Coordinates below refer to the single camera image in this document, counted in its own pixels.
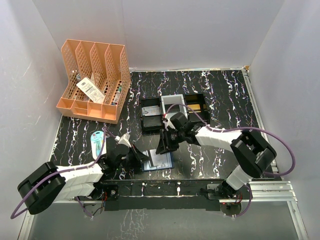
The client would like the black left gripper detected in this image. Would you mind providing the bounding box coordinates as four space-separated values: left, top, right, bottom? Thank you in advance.
114 143 150 171

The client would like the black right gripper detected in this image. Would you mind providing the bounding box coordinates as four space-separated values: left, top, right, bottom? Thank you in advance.
156 128 185 155

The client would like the blue card holder wallet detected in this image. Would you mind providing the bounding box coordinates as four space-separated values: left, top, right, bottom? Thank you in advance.
141 149 174 172

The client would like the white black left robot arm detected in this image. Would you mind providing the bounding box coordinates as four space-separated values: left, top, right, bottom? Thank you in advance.
17 131 151 215

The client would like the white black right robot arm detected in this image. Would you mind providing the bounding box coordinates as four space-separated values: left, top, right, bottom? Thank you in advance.
155 112 277 199

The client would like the silver card in bin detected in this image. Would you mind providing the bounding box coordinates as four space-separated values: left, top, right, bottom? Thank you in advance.
142 106 161 117

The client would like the gold card in bin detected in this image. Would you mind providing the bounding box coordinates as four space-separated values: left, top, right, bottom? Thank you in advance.
188 104 202 113

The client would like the round teal tape roll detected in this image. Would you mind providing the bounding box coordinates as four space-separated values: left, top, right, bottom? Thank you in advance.
90 131 107 160

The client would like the black left bin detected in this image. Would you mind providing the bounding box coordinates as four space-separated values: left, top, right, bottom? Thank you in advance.
139 97 163 135

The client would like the black bin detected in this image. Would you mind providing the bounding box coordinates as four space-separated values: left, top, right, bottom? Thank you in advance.
139 97 163 135
184 93 210 124

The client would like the white middle bin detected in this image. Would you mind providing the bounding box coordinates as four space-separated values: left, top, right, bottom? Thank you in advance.
160 94 188 127

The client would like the black right bin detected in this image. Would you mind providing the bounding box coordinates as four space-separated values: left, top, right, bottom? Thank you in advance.
184 93 210 124

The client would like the white labelled paper packet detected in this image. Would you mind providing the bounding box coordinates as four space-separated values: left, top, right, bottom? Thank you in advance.
76 77 105 104

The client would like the orange plastic file organizer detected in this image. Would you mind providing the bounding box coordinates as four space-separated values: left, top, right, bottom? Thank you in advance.
56 39 131 124

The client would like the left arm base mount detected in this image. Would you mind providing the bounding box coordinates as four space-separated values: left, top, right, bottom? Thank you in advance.
78 182 119 202

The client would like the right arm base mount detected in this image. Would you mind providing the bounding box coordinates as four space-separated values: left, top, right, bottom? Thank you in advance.
199 183 252 200

